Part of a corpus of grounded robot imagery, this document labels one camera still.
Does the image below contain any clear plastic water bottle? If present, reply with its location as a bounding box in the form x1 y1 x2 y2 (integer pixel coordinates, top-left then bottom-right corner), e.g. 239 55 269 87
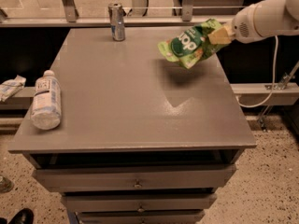
31 70 62 130

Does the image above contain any top grey drawer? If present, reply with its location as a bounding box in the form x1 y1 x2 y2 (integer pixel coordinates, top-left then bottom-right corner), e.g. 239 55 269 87
33 164 236 193

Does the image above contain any green rice chip bag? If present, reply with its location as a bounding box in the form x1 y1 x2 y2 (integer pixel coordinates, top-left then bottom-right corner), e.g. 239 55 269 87
158 19 229 69

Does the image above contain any grey drawer cabinet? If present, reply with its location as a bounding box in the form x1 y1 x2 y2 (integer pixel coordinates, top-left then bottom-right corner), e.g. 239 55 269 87
7 26 257 224

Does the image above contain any middle grey drawer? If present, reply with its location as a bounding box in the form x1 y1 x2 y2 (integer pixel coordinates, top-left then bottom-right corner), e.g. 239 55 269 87
62 193 217 213

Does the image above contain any silver redbull can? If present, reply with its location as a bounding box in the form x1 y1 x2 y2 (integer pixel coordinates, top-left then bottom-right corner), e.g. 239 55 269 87
108 3 125 41

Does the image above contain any white wrapped packet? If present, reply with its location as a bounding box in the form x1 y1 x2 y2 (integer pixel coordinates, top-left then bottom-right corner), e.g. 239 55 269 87
0 76 26 102

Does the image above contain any grey drawer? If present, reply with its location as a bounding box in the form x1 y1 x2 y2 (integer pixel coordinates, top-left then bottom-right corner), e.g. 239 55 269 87
78 210 205 224
33 164 236 193
62 193 217 213

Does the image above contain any black shoe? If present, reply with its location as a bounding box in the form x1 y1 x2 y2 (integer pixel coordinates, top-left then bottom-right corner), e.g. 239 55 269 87
0 208 34 224

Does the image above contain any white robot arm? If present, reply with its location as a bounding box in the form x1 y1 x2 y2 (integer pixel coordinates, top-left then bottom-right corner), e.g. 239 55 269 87
208 0 299 44

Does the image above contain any metal window rail frame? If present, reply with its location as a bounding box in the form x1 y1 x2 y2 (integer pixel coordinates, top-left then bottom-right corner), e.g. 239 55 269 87
0 0 299 29

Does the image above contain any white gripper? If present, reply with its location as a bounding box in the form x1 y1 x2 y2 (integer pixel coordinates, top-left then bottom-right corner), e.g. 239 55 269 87
208 4 264 45

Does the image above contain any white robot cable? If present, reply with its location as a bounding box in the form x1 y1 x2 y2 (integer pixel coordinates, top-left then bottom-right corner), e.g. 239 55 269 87
235 35 279 109

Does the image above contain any bottom grey drawer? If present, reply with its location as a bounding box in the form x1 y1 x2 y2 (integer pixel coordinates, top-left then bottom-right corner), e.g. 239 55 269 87
78 210 205 224

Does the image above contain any round metal floor object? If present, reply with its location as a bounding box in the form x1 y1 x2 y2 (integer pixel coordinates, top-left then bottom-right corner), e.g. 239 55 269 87
0 175 14 193

